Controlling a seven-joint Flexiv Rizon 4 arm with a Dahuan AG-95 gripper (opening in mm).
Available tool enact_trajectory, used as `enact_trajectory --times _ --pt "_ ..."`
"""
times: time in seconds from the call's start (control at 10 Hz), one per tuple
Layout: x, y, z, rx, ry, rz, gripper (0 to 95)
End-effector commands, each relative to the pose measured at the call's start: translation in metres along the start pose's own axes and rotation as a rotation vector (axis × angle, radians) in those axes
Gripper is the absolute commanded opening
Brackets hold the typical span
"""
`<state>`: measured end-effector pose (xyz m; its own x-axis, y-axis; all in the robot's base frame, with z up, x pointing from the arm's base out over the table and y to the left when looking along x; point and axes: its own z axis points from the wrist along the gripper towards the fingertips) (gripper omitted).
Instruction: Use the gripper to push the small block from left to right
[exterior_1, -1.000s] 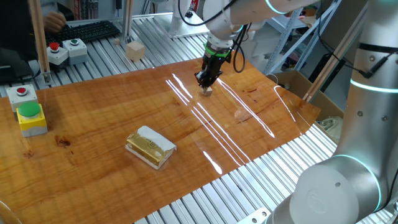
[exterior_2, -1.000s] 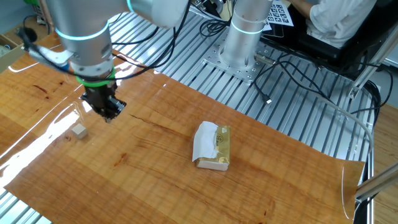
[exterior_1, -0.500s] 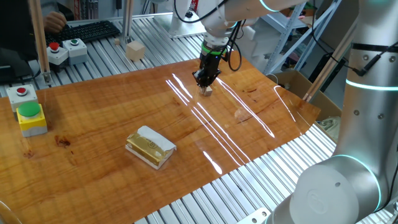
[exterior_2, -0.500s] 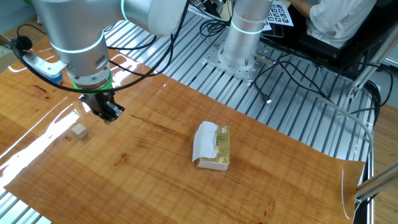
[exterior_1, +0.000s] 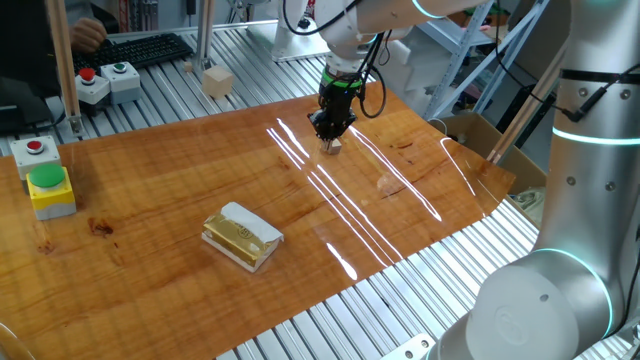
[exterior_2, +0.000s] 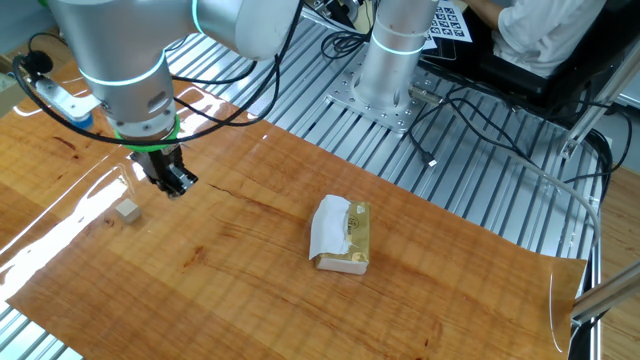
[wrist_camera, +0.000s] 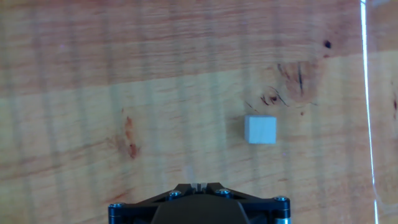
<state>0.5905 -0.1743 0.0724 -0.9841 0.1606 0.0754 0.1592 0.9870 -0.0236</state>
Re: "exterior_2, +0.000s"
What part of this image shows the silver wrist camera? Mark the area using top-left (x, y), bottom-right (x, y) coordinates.
top-left (33, 75), bottom-right (101, 131)

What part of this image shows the glossy wood grain mat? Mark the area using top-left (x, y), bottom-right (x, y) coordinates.
top-left (0, 59), bottom-right (587, 360)

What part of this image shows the small wooden block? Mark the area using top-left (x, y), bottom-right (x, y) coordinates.
top-left (114, 198), bottom-right (142, 225)

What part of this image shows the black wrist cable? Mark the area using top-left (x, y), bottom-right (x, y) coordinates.
top-left (12, 0), bottom-right (306, 147)

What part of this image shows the cardboard box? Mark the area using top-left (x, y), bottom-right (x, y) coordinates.
top-left (0, 53), bottom-right (31, 119)

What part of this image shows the green flange ring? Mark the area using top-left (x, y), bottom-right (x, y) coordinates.
top-left (113, 114), bottom-right (182, 153)

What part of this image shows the gold tissue pack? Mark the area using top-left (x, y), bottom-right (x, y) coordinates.
top-left (308, 194), bottom-right (372, 276)

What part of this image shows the aluminium frame post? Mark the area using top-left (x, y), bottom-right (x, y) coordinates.
top-left (569, 259), bottom-right (640, 326)
top-left (559, 39), bottom-right (640, 159)

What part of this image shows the black office chair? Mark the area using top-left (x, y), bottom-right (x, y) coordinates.
top-left (419, 0), bottom-right (640, 126)

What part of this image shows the printed marker sheet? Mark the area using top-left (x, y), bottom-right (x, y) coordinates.
top-left (422, 0), bottom-right (474, 51)

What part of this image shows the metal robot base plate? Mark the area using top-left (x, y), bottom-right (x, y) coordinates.
top-left (324, 63), bottom-right (437, 135)

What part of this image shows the thin black cable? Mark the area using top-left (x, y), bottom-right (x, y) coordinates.
top-left (564, 109), bottom-right (634, 185)

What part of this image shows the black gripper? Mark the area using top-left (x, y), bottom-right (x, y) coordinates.
top-left (130, 144), bottom-right (200, 200)

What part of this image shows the bare person forearm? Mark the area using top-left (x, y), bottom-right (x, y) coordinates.
top-left (464, 0), bottom-right (504, 29)

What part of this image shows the black usb cable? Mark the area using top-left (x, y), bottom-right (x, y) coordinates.
top-left (407, 97), bottom-right (541, 169)

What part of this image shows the person in white shirt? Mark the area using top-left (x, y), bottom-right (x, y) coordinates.
top-left (492, 0), bottom-right (609, 79)

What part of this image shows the translucent grey hose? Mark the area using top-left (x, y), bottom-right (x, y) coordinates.
top-left (499, 153), bottom-right (602, 244)

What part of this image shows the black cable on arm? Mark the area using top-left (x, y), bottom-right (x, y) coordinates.
top-left (319, 0), bottom-right (375, 62)

